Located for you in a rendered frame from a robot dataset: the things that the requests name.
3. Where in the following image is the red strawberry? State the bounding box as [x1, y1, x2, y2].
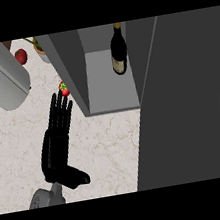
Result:
[58, 81, 71, 98]

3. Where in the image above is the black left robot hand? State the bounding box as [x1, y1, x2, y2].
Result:
[29, 88, 92, 195]

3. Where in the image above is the potted plant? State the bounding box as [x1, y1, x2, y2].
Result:
[23, 34, 52, 68]

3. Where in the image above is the dark wine bottle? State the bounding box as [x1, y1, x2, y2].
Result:
[105, 22, 132, 77]

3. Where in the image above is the dark grey cabinet door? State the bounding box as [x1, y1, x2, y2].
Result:
[110, 5, 220, 192]

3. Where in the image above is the grey cabinet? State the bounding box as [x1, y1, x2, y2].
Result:
[34, 16, 173, 124]

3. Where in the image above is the pale grey rounded appliance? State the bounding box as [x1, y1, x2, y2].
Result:
[0, 38, 35, 113]

